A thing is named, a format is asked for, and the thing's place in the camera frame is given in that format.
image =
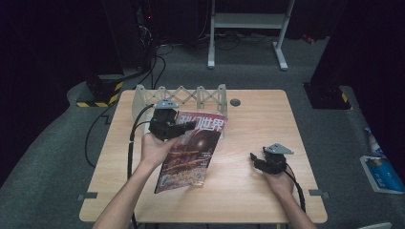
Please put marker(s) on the grey tape strip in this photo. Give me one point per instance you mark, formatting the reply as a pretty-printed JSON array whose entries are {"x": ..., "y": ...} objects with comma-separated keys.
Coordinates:
[
  {"x": 87, "y": 196},
  {"x": 318, "y": 193}
]

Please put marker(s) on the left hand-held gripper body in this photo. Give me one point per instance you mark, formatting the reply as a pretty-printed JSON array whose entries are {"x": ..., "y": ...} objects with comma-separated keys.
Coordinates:
[{"x": 164, "y": 122}]

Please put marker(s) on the black stand base yellow stripes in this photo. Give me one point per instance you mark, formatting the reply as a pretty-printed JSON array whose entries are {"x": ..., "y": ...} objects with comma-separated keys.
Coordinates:
[{"x": 98, "y": 92}]

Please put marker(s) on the blue white plastic packet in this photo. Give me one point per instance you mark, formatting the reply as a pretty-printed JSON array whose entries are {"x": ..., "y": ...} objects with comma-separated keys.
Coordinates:
[{"x": 374, "y": 143}]

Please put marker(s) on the person's left hand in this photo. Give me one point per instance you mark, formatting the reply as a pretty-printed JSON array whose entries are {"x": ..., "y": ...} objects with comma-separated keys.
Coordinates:
[{"x": 154, "y": 151}]

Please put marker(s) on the person's right hand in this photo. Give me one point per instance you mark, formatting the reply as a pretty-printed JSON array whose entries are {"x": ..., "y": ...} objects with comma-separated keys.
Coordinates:
[{"x": 280, "y": 183}]

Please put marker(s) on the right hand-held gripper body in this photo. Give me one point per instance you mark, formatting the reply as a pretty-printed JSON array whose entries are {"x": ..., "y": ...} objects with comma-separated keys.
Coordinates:
[{"x": 274, "y": 159}]

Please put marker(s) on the red magazine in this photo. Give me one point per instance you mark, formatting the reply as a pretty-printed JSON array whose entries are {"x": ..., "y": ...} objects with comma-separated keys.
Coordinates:
[{"x": 191, "y": 159}]

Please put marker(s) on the white expandable rack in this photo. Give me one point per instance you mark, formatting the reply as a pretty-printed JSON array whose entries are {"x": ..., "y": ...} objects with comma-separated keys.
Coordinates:
[{"x": 140, "y": 95}]

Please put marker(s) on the white metal stand frame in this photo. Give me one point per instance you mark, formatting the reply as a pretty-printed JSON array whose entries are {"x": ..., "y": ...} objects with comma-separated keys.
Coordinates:
[{"x": 248, "y": 20}]

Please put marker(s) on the grey round table grommet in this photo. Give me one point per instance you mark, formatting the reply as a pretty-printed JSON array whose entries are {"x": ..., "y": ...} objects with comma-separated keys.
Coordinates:
[{"x": 235, "y": 102}]

